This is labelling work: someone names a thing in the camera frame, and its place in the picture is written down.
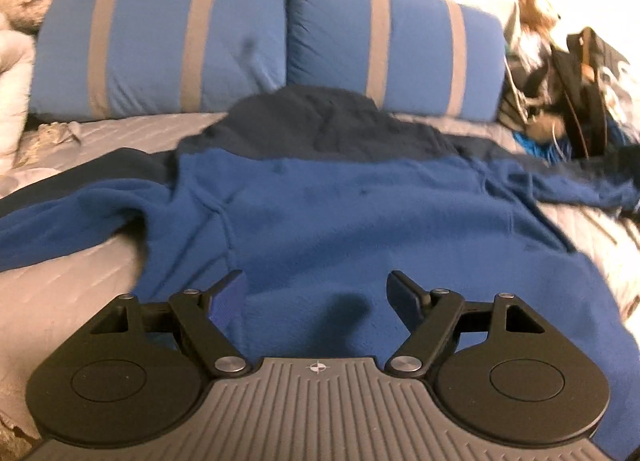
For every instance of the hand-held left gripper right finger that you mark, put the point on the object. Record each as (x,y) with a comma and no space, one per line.
(405,298)

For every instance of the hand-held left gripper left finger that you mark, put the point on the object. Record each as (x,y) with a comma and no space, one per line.
(227,298)

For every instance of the blue fleece jacket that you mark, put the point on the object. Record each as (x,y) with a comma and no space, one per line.
(350,201)

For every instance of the grey sheet with lace trim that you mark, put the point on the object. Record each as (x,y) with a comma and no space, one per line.
(60,133)

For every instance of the blue striped pillow with stain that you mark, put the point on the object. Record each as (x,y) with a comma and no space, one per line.
(145,41)

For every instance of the brown plush toy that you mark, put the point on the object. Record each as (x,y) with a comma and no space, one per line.
(537,8)

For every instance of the white puffy comforter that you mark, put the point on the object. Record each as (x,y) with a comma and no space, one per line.
(15,51)

